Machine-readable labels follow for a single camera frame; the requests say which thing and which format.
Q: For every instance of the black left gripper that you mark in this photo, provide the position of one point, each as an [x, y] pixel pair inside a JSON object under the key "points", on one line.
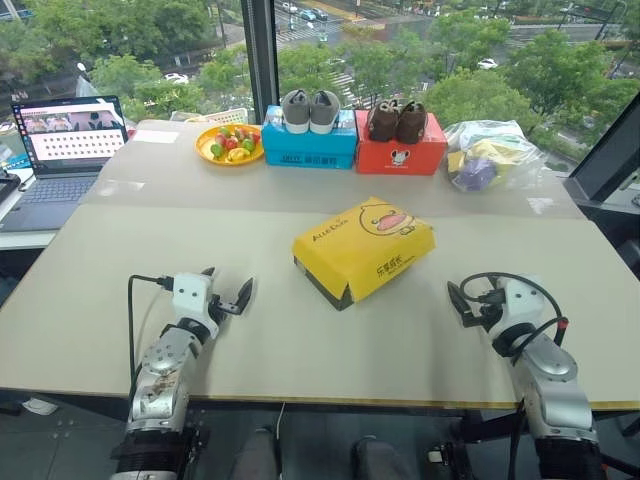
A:
{"points": [[222, 306]]}

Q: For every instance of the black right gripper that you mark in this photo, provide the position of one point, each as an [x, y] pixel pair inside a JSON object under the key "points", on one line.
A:
{"points": [[482, 315]]}

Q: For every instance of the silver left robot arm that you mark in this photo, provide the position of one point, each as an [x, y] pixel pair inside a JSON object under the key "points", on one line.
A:
{"points": [[160, 370]]}

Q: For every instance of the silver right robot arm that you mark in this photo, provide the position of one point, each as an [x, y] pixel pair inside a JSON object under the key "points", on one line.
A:
{"points": [[555, 385]]}

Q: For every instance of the yellow duck shoe box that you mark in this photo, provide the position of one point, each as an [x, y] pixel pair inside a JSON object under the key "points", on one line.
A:
{"points": [[365, 250]]}

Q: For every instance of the red shoe box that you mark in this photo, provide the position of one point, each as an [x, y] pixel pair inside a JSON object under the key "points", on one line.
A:
{"points": [[400, 152]]}

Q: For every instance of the blue shoe box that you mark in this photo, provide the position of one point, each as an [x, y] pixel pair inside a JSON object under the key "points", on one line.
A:
{"points": [[310, 147]]}

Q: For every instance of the purple block in bag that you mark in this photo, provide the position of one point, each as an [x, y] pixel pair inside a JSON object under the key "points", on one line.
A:
{"points": [[475, 175]]}

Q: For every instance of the yellow toy banana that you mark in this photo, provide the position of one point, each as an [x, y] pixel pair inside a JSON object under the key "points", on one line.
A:
{"points": [[237, 155]]}

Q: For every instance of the green toy fruit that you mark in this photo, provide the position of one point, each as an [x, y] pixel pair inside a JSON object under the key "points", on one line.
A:
{"points": [[216, 149]]}

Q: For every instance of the red toy fruit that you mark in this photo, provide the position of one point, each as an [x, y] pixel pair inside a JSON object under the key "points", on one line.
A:
{"points": [[231, 143]]}

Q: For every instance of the orange plastic plate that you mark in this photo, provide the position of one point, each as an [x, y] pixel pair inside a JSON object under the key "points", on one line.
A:
{"points": [[206, 142]]}

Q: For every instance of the yellow block in bag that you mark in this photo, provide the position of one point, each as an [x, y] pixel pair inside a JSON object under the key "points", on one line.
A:
{"points": [[492, 152]]}

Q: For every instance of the clear plastic bag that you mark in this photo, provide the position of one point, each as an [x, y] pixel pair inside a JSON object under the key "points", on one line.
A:
{"points": [[520, 150]]}

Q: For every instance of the white paper sheet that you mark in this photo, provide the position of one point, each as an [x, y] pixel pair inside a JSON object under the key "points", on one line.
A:
{"points": [[152, 136]]}

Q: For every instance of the white plastic basket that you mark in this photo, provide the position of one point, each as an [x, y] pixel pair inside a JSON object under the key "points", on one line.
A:
{"points": [[220, 117]]}

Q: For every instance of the brown fuzzy child shoe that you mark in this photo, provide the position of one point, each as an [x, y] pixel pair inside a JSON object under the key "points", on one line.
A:
{"points": [[382, 122], [412, 125]]}

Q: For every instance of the grey child shoe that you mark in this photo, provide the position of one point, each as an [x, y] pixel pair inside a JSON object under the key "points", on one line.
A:
{"points": [[326, 112], [296, 112]]}

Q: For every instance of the black monitor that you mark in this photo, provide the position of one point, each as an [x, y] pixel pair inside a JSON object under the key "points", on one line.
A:
{"points": [[607, 155]]}

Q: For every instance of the grey open laptop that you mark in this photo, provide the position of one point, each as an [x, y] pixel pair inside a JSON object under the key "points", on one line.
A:
{"points": [[70, 150]]}

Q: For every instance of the black desk device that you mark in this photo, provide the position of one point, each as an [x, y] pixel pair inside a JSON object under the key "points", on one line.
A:
{"points": [[7, 187]]}

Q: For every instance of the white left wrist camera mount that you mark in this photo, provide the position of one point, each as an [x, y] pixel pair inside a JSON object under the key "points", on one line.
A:
{"points": [[192, 297]]}

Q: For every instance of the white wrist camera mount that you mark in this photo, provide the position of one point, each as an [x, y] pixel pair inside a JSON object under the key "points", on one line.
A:
{"points": [[520, 300], [192, 297]]}

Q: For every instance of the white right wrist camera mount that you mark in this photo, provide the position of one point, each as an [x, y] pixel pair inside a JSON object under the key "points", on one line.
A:
{"points": [[520, 300]]}

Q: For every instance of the black window frame post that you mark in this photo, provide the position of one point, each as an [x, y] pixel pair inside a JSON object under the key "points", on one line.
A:
{"points": [[259, 55]]}

